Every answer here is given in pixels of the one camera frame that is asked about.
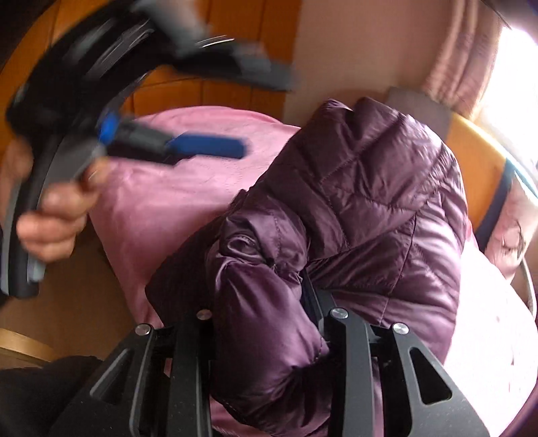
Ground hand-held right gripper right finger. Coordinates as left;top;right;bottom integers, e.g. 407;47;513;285
303;271;490;437

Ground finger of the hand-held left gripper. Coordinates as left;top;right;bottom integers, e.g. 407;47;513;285
177;29;297;91
99;110;246;165

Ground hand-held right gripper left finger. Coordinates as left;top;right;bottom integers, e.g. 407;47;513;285
48;311;213;437

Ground purple quilted jacket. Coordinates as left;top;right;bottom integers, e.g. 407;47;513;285
145;97;469;437

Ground person's left hand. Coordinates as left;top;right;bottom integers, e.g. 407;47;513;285
19;162;111;262

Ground orange wooden wardrobe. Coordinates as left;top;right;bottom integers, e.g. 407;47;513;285
0;0;301;127

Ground pink textured blanket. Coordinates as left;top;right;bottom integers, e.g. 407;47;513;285
86;105;538;437

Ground person's dark trousers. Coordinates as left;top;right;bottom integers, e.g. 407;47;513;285
0;355;106;437

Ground wooden board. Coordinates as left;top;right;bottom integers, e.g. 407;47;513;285
0;328;56;363

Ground deer print pillow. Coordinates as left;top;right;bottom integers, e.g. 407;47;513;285
483;185;538;280

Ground pink patterned curtain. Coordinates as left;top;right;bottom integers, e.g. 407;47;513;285
420;0;517;122

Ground grey yellow navy headboard cushion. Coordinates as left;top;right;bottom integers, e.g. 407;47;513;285
386;86;538;248

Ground white curved rail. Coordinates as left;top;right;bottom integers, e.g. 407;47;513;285
510;256;538;324

